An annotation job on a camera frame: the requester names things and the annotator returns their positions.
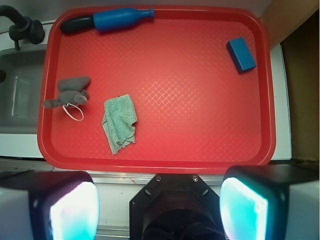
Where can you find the blue rectangular block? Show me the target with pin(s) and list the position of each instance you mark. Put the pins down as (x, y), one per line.
(241, 55)

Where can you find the blue bottle with black handle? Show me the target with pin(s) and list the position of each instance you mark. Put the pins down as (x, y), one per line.
(107, 20)

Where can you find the grey sink basin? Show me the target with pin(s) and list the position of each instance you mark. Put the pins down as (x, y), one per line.
(21, 89)

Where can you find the black faucet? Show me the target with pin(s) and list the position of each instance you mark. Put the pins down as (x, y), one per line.
(23, 28)

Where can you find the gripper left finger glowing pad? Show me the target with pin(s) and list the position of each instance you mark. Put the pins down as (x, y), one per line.
(48, 205)

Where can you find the grey plush elephant toy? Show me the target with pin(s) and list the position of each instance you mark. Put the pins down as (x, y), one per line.
(72, 94)

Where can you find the red plastic tray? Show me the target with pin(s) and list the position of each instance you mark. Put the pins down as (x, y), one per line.
(195, 113)

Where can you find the light blue-green cloth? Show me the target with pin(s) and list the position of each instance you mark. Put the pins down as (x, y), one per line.
(118, 122)

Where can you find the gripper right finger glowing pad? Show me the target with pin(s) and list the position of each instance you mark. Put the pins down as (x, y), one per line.
(271, 202)

